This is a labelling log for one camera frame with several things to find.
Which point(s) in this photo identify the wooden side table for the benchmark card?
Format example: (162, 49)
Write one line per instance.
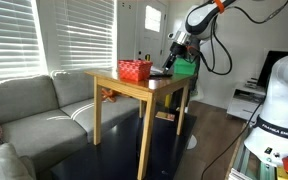
(146, 91)

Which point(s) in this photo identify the black remote control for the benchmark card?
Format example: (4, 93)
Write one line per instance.
(155, 76)

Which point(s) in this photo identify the green plastic box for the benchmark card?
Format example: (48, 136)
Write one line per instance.
(183, 67)

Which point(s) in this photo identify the dark blue rug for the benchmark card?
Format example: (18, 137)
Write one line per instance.
(117, 156)

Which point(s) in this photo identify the right window blind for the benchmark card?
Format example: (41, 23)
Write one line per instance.
(85, 33)

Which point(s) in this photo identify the white door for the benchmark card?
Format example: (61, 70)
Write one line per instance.
(150, 26)

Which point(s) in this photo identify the orange book on floor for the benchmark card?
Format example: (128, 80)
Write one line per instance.
(165, 116)

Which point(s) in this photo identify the orange plush toy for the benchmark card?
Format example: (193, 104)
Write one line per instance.
(109, 94)

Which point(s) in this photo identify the red woven basket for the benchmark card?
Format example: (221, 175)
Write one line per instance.
(135, 70)

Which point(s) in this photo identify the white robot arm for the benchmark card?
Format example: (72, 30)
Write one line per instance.
(268, 139)

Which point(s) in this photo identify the grey sofa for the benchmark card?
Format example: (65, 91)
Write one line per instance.
(47, 118)

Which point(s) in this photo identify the left window blind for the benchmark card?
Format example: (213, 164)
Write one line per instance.
(21, 46)

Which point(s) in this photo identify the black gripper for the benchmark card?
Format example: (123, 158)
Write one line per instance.
(178, 51)

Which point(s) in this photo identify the grey cushion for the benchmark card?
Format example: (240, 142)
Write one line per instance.
(11, 166)

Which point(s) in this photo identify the white tv stand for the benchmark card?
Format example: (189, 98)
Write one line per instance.
(244, 102)

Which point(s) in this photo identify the window blind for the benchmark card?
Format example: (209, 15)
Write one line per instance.
(21, 46)
(85, 33)

